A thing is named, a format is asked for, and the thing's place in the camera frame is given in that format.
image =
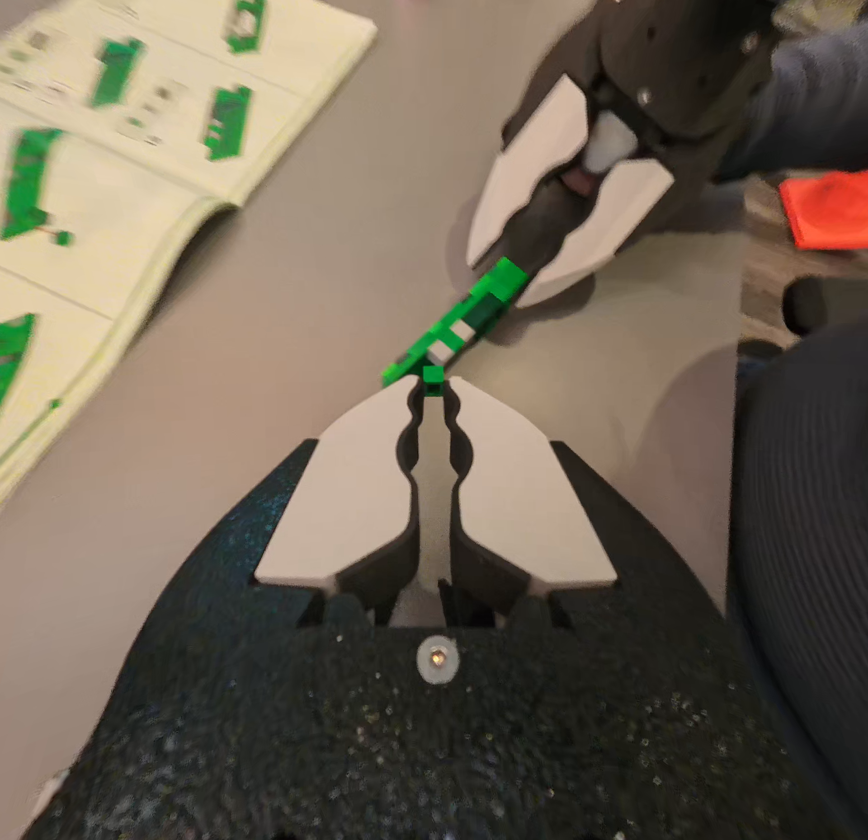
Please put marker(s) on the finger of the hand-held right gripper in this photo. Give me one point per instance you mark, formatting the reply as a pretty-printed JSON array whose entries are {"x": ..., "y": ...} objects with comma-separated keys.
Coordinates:
[
  {"x": 536, "y": 142},
  {"x": 610, "y": 223}
]

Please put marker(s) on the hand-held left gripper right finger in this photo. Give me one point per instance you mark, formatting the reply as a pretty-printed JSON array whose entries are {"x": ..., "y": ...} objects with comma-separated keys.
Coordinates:
[{"x": 522, "y": 501}]

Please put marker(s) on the person's right forearm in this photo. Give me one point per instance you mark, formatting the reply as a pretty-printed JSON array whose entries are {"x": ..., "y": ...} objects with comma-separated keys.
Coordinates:
[{"x": 814, "y": 108}]

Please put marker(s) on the black rounded object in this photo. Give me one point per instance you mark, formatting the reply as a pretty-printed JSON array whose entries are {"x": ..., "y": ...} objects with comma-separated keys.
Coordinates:
[{"x": 820, "y": 304}]

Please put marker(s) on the grey desk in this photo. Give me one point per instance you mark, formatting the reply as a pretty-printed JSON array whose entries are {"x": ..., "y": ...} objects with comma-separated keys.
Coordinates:
[{"x": 271, "y": 311}]

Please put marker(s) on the small green brick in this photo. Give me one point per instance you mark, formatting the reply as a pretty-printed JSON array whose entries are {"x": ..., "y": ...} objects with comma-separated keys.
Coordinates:
[{"x": 432, "y": 376}]

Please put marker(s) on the open building instruction booklet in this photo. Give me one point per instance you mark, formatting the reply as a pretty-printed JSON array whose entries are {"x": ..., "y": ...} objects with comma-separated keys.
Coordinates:
[{"x": 169, "y": 176}]

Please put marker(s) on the person's dark ribbed clothing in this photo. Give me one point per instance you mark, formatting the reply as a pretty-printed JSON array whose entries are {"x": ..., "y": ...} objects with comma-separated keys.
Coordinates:
[{"x": 800, "y": 548}]

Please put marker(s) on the orange flat object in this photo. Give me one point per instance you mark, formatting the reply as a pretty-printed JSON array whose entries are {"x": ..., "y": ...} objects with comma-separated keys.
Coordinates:
[{"x": 824, "y": 209}]

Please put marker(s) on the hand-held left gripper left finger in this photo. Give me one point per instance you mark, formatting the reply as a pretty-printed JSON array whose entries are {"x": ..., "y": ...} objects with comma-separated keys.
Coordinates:
[{"x": 339, "y": 501}]

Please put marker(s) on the green and white brick assembly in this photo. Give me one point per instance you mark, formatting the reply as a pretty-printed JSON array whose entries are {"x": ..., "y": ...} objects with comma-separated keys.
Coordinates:
[{"x": 475, "y": 304}]

